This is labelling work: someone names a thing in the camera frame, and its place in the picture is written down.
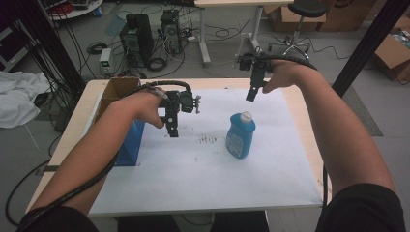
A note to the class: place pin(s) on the white power strip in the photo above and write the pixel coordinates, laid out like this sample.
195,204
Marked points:
191,39

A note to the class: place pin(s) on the blue bottle with white cap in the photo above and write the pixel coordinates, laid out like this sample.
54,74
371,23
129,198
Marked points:
240,138

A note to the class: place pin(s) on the white paper sheet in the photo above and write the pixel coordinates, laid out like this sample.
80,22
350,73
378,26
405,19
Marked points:
209,180

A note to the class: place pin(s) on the flat brown cardboard box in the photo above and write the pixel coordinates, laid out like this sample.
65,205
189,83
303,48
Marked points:
290,19

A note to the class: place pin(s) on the person's right hand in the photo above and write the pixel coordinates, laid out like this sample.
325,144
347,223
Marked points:
285,75

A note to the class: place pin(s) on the thick black frame post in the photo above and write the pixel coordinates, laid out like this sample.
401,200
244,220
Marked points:
367,45

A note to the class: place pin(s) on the large black computer tower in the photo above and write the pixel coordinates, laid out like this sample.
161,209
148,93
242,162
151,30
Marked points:
137,38

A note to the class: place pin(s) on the black swivel stool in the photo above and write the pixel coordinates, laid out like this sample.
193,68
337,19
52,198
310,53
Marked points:
306,9

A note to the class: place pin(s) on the white cloth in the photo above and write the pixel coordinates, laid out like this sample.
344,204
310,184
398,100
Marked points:
19,96

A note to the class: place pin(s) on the person's black pants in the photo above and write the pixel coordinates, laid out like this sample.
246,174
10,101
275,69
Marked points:
145,224

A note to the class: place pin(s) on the white desk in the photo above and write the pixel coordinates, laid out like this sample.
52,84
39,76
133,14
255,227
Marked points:
203,38

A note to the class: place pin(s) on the blue cardboard box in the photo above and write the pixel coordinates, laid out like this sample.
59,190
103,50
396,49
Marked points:
130,145

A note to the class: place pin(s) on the person's left black sleeve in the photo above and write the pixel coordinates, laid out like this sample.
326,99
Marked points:
58,220

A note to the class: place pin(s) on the open cardboard box with contents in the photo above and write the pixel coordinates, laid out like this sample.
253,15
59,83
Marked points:
391,53

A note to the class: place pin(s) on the round white table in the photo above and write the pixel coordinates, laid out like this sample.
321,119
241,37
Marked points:
80,11

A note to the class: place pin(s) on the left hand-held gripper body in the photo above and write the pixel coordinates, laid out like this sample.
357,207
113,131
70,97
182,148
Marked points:
180,102

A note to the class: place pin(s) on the person's right black sleeve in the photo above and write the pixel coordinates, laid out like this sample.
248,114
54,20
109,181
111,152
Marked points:
361,209

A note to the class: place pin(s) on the person's left hand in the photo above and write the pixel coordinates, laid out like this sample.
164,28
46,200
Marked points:
145,106

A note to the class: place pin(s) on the grey floor mat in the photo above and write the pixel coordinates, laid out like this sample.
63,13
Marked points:
364,116

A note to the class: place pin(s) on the small black computer tower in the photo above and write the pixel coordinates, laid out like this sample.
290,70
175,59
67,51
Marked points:
171,30

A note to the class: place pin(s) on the large brown cardboard box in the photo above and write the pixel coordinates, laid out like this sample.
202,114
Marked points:
348,16

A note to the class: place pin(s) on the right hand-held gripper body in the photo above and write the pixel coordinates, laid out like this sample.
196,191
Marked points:
256,63

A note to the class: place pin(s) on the light wooden table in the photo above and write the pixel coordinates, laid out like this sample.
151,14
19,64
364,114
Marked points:
301,106

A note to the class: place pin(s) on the person's black sleeve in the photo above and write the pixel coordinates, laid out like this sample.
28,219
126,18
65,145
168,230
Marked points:
361,209
58,220

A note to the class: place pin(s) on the white power supply unit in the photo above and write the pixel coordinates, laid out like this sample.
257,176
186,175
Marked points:
105,61

